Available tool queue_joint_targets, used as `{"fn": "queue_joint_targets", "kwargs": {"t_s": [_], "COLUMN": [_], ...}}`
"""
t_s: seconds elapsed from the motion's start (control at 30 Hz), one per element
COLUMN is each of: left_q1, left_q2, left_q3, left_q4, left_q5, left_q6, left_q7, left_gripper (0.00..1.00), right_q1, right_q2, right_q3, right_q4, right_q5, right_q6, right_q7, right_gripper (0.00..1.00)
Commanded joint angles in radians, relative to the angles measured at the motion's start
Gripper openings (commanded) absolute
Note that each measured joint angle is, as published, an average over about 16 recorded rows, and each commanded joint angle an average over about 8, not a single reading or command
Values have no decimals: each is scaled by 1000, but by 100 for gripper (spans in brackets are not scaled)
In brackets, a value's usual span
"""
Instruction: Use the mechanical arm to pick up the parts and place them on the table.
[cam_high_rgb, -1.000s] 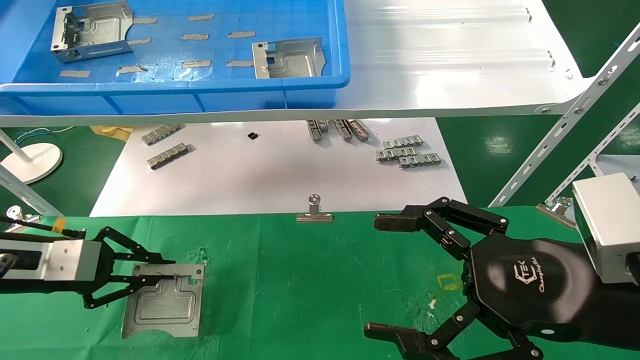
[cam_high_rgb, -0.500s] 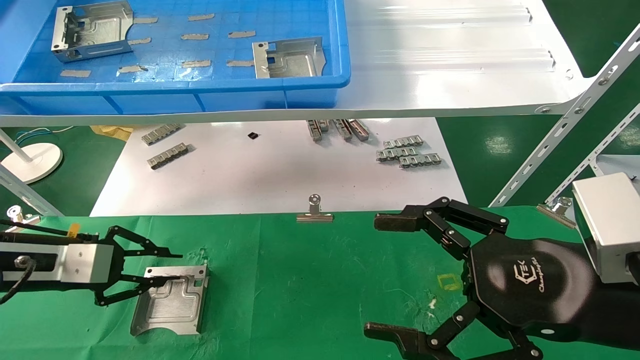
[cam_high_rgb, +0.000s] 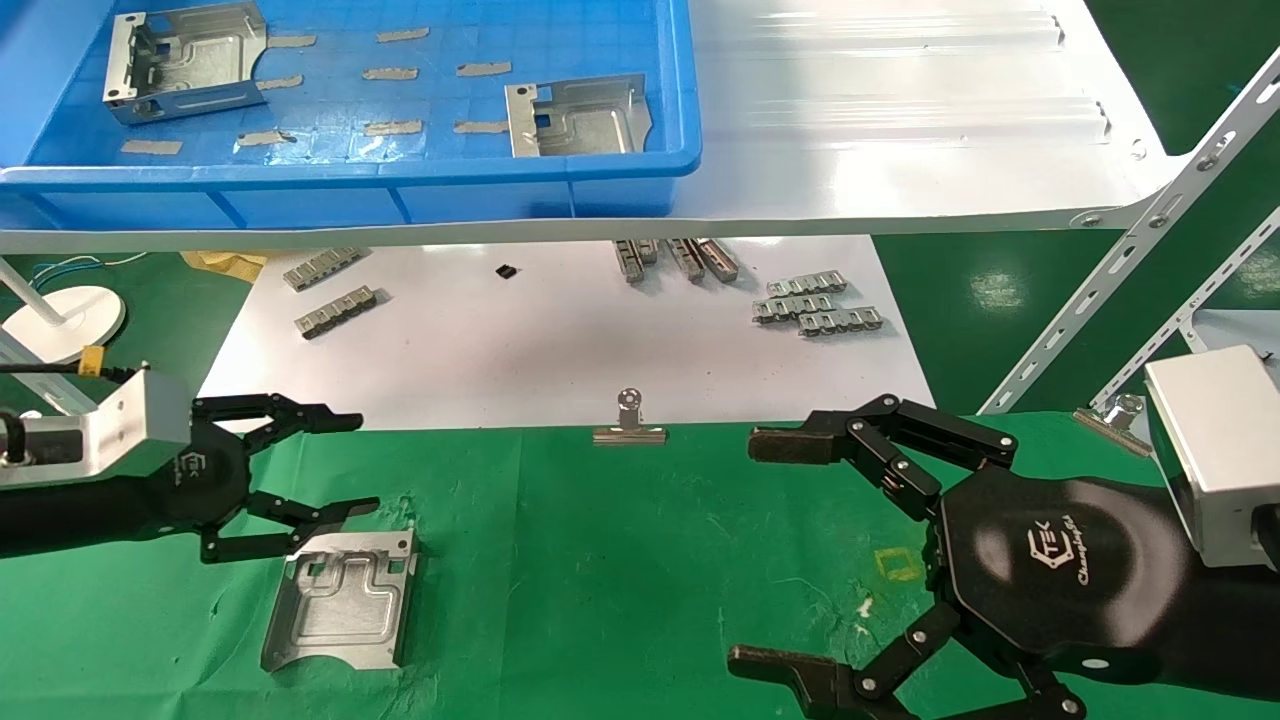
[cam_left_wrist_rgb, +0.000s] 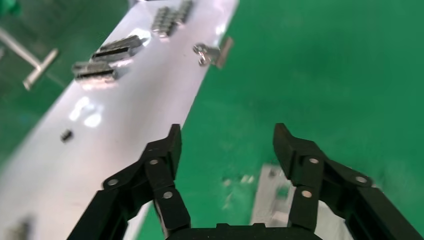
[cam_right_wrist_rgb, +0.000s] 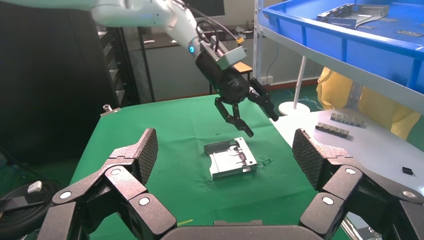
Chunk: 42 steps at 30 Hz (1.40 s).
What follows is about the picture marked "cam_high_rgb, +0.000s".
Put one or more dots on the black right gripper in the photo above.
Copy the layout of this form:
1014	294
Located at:
1060	570

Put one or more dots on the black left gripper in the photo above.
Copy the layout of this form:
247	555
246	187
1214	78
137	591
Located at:
205	480

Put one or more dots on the sheet metal bracket curved cutout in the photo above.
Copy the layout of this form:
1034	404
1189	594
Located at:
340	610

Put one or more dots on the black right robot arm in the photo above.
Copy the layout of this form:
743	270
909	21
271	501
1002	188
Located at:
1235	620

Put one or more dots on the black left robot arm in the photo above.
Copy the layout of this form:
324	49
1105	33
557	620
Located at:
70	515

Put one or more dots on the small grey metal clip strip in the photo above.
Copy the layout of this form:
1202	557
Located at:
320	268
648	250
806	284
338	311
687	260
629	262
790	309
718	259
840	321

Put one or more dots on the green table cloth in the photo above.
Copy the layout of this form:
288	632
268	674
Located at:
600	580

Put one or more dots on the silver binder clip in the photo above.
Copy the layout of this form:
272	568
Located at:
629	434
1115	422

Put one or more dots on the yellow crumpled bag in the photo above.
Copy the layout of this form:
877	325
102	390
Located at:
225	264

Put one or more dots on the grey perforated angle strut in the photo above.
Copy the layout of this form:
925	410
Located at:
50	397

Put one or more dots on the white round lamp base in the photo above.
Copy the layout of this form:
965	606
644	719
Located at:
70	315

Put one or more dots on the white flat board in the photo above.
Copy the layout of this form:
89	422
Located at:
560	350

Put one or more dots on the blue plastic bin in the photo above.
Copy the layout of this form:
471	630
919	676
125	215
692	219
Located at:
400	190

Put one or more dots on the grey tape strip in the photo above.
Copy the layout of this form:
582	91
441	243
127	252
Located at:
485	69
390	73
402	34
478	127
150	147
282	83
262	139
292	42
392	128

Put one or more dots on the white metal shelf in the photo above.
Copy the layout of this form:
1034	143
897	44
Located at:
900	150

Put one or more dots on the white perforated angle strut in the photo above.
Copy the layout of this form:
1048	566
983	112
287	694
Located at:
1190	320
1130	240

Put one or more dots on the grey flat plate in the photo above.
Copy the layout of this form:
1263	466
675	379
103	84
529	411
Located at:
1240	328

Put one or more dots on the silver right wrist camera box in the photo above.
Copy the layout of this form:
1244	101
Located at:
1220	450

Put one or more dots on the boxy sheet metal bracket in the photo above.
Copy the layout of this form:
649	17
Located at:
200	55

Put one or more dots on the flat sheet metal bracket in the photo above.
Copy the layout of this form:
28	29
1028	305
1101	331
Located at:
590	125

